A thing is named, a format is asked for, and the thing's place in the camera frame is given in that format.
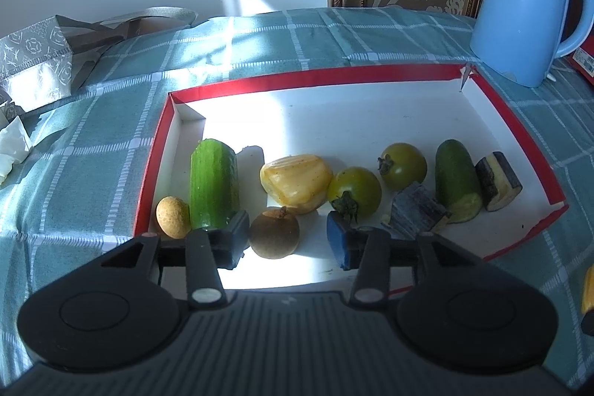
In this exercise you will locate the split sugarcane piece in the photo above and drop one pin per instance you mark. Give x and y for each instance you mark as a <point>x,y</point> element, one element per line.
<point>499,185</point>

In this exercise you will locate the red shallow cardboard tray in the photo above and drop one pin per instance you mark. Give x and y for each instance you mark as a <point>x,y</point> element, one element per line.
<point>325,117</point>

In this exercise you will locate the brown longan with stem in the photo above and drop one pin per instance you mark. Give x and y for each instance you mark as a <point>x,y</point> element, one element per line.
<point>274,233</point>

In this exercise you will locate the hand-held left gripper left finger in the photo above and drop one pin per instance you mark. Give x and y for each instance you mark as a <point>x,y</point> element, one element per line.
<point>234,238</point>

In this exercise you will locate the teal checkered tablecloth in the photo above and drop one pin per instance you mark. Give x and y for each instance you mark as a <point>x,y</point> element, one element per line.
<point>93,154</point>

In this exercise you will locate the crumpled white tissues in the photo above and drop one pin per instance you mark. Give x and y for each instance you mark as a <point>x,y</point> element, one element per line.
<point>14,145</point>

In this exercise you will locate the red flat box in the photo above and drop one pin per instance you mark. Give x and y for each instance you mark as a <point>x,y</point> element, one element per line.
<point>585,62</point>

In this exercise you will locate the short cucumber piece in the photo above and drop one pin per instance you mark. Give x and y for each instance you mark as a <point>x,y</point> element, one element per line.
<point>457,180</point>

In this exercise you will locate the green tomato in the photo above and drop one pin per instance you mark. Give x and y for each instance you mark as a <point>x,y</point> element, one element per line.
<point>403,166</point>
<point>356,192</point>

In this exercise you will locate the long cucumber half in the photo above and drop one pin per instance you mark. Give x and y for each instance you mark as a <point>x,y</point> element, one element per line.
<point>214,185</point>

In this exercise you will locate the blue electric kettle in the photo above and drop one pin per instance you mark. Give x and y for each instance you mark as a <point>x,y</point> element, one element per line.
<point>519,6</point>

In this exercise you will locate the round sugarcane piece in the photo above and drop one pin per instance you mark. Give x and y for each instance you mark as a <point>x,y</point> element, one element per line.
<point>415,210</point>

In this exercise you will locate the grey patterned tote bag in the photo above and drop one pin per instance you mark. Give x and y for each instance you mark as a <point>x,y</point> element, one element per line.
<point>37,62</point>

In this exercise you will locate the small tan potato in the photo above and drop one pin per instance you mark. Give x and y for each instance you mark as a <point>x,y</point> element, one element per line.
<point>173,217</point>

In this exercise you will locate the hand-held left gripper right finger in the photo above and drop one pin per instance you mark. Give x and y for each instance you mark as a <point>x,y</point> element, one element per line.
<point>338,243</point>

